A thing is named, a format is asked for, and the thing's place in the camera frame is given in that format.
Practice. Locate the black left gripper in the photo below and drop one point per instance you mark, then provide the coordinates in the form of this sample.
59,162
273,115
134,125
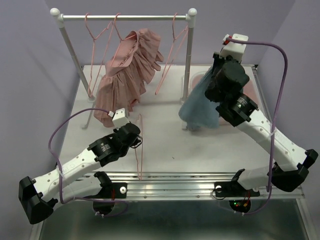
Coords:
137,141

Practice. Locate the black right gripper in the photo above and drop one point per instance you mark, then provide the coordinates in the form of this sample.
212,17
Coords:
218,59

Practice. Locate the pink wire hanger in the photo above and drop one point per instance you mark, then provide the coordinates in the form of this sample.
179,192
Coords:
92,83
139,153
117,27
172,56

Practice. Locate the salmon orange skirt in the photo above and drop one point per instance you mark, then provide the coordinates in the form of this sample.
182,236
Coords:
248,88

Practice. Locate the blue denim skirt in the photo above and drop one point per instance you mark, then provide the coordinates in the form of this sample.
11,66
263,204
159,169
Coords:
197,111

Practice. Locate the dusty pink ruffled dress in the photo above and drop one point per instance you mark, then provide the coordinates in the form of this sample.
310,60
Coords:
127,73

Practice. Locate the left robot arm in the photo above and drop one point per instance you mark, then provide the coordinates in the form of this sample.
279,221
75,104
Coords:
40,196

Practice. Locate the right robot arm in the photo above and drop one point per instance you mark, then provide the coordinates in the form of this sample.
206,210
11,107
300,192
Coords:
290,163

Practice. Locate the white plastic basket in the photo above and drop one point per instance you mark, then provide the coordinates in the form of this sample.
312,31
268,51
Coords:
256,99

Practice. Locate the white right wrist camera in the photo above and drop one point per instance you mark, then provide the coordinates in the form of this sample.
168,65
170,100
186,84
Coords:
235,50

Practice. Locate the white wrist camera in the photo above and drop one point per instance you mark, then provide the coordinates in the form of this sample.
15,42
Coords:
235,50
119,118

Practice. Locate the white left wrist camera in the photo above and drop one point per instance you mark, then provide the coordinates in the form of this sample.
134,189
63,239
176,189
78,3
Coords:
119,118

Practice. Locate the aluminium mounting rail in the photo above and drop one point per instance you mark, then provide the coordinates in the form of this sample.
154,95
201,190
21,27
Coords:
164,186

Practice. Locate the empty pink wire hanger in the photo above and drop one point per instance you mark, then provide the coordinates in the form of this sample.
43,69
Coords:
92,83

